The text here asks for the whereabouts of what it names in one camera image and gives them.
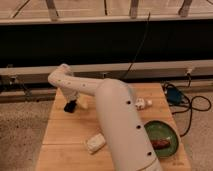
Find green plate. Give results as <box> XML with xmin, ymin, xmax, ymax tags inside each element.
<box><xmin>145</xmin><ymin>120</ymin><xmax>179</xmax><ymax>158</ymax></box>

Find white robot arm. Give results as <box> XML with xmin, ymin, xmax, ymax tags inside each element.
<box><xmin>48</xmin><ymin>64</ymin><xmax>163</xmax><ymax>171</ymax></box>

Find black floor cable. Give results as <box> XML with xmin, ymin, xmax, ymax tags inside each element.
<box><xmin>161</xmin><ymin>73</ymin><xmax>212</xmax><ymax>138</ymax></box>

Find black eraser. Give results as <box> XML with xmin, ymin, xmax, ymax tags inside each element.
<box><xmin>64</xmin><ymin>101</ymin><xmax>77</xmax><ymax>113</ymax></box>

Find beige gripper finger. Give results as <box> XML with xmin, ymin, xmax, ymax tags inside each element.
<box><xmin>78</xmin><ymin>96</ymin><xmax>88</xmax><ymax>110</ymax></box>

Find white sponge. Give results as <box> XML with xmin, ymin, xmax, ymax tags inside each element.
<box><xmin>85</xmin><ymin>133</ymin><xmax>106</xmax><ymax>154</ymax></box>

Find blue power box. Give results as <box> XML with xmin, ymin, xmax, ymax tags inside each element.
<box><xmin>166</xmin><ymin>88</ymin><xmax>182</xmax><ymax>104</ymax></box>

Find brown sausage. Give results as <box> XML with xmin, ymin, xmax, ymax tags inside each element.
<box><xmin>151</xmin><ymin>140</ymin><xmax>170</xmax><ymax>149</ymax></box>

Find black hanging cable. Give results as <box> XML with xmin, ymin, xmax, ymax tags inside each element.
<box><xmin>118</xmin><ymin>12</ymin><xmax>152</xmax><ymax>81</ymax></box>

